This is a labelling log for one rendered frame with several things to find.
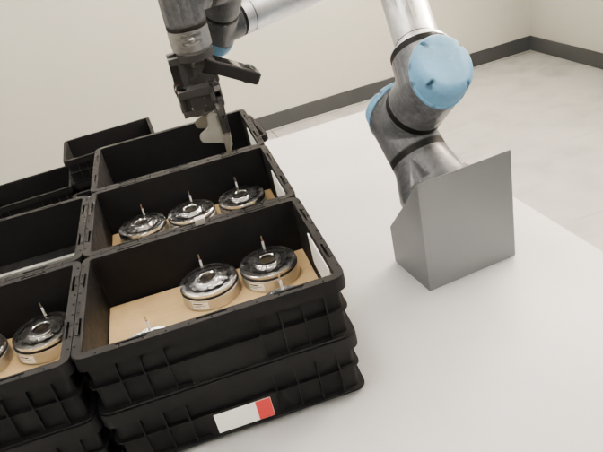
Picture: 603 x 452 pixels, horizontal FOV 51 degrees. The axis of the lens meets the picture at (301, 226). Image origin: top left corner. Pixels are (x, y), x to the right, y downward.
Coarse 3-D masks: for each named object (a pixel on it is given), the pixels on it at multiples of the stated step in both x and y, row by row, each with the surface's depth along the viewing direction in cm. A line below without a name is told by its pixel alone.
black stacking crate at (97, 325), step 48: (192, 240) 115; (240, 240) 117; (288, 240) 119; (96, 288) 110; (144, 288) 116; (96, 336) 99; (240, 336) 93; (288, 336) 95; (336, 336) 96; (96, 384) 90; (144, 384) 92; (192, 384) 94
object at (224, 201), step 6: (240, 186) 143; (246, 186) 142; (252, 186) 141; (258, 186) 141; (228, 192) 141; (252, 192) 139; (258, 192) 139; (222, 198) 139; (228, 198) 138; (246, 198) 136; (252, 198) 136; (258, 198) 136; (222, 204) 136; (228, 204) 136; (234, 204) 135; (240, 204) 134; (246, 204) 134
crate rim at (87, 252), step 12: (228, 156) 141; (180, 168) 141; (192, 168) 140; (276, 168) 130; (144, 180) 139; (96, 192) 138; (108, 192) 138; (288, 192) 119; (252, 204) 117; (216, 216) 116; (180, 228) 115; (84, 240) 118; (132, 240) 115; (84, 252) 114; (96, 252) 113
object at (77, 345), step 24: (240, 216) 115; (144, 240) 114; (336, 264) 94; (288, 288) 91; (312, 288) 91; (336, 288) 92; (216, 312) 90; (240, 312) 90; (264, 312) 91; (144, 336) 88; (168, 336) 88; (192, 336) 89; (96, 360) 87; (120, 360) 88
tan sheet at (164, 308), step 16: (304, 256) 117; (304, 272) 113; (176, 288) 117; (128, 304) 115; (144, 304) 114; (160, 304) 113; (176, 304) 112; (112, 320) 112; (128, 320) 111; (144, 320) 110; (160, 320) 109; (176, 320) 108; (112, 336) 107; (128, 336) 106
